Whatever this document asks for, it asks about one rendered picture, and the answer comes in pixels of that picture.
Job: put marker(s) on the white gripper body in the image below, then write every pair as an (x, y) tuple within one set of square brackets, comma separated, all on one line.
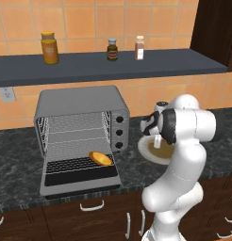
[(157, 141)]

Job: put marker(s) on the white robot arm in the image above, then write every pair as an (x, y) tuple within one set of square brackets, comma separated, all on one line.
[(187, 150)]

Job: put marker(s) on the black toaster oven knob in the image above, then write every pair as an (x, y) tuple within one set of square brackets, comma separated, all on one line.
[(120, 119), (119, 145), (119, 132)]

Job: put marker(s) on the orange baguette bread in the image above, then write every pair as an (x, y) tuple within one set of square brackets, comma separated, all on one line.
[(100, 158)]

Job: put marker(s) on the dark wood cupboard door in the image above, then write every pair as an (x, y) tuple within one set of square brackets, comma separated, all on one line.
[(147, 224), (89, 229)]

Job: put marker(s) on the grey toaster oven door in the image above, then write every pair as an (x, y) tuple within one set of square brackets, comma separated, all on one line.
[(80, 180)]

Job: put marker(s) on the grey toaster oven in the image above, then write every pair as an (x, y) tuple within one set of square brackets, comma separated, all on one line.
[(80, 100)]

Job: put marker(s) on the white round plate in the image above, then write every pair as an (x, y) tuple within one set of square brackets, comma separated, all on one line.
[(144, 150)]

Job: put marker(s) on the reddish spice shaker white label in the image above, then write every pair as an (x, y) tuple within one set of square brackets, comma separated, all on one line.
[(139, 48)]

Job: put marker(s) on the dark brown bottle grey cap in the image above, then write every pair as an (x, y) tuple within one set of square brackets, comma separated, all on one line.
[(112, 50)]

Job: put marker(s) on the orange jar with yellow lid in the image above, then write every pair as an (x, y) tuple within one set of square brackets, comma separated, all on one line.
[(49, 48)]

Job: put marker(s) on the dark grey wall shelf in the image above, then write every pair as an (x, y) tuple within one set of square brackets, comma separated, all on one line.
[(105, 66)]

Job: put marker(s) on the dark wood wall cupboard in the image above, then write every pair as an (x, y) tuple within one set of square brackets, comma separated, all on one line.
[(215, 28)]

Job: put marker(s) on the white wall outlet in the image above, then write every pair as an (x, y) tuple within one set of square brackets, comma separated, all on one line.
[(7, 94)]

